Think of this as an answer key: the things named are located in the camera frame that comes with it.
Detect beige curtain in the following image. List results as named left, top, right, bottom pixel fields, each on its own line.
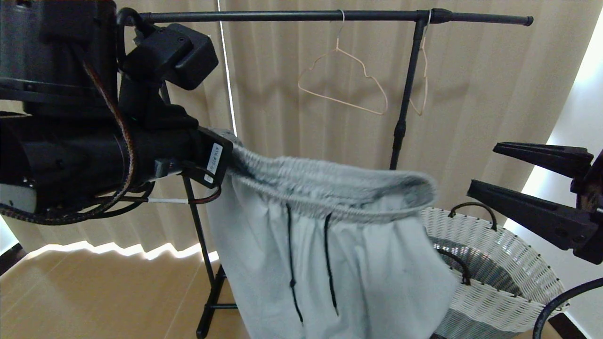
left=0, top=0, right=594, bottom=259

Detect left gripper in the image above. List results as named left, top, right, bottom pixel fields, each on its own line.
left=0, top=118, right=234, bottom=215

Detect white laundry basket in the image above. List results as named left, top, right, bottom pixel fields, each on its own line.
left=417, top=202, right=568, bottom=339

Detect pink clothes hanger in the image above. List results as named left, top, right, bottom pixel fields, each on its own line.
left=297, top=9, right=389, bottom=116
left=409, top=9, right=432, bottom=117

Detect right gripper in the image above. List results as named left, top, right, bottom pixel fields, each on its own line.
left=466, top=141, right=603, bottom=265

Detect pale grey shorts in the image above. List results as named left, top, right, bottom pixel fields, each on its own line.
left=206, top=128, right=460, bottom=339

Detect black clothes rack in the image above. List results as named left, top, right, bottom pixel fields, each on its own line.
left=139, top=8, right=534, bottom=339

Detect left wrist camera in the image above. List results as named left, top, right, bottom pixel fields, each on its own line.
left=118, top=23, right=220, bottom=130

